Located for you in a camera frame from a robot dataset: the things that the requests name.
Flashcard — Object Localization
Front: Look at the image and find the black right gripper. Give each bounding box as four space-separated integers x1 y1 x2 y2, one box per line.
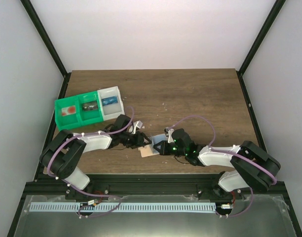
153 141 187 157

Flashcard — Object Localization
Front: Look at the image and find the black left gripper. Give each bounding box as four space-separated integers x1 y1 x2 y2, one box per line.
120 131 151 149

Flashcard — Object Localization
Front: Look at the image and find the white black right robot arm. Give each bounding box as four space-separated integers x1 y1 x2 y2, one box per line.
153 129 281 199

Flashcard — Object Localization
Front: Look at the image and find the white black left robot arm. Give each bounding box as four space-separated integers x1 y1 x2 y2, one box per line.
39 115 152 199

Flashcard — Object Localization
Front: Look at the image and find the blue credit card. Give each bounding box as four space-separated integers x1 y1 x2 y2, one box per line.
101 96 118 106

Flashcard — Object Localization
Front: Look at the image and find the black vip card in bin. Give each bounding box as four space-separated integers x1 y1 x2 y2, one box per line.
82 100 99 112

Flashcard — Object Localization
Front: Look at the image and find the white red card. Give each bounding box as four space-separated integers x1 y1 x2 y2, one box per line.
61 105 76 117

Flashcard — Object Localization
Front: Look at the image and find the white plastic bin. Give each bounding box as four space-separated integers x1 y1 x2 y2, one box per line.
97 86 124 121

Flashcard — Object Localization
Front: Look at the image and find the green plastic bin middle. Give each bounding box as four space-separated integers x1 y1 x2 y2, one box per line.
76 91 104 126

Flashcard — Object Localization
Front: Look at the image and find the green plastic bin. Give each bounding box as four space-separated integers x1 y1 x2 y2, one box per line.
54 96 84 131
76 91 104 126

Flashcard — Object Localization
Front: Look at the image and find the green plastic bin left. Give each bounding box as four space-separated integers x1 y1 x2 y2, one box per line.
54 96 84 131

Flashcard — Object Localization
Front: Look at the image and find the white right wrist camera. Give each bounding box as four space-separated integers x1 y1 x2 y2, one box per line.
164 127 175 143

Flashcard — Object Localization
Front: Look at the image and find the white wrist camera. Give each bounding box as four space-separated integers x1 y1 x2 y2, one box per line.
131 120 143 134
164 127 175 143

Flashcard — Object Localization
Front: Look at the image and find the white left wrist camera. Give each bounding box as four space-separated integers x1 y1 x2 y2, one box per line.
131 120 143 134

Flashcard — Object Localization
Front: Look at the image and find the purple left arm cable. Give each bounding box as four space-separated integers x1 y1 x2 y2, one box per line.
47 106 135 219

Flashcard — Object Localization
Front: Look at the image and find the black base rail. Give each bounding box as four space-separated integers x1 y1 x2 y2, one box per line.
25 173 286 202

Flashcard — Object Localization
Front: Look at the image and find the metal base plate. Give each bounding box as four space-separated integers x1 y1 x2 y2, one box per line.
9 195 302 237

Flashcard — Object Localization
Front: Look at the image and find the light blue slotted cable duct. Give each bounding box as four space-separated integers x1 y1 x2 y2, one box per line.
29 202 216 213

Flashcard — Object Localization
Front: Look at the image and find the black frame post right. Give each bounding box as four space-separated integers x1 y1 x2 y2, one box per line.
236 0 287 75

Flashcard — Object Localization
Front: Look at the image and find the black frame post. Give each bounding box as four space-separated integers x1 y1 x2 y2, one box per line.
236 0 287 75
19 0 69 77

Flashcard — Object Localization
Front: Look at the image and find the black frame post left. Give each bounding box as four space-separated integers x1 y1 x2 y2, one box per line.
19 0 69 77

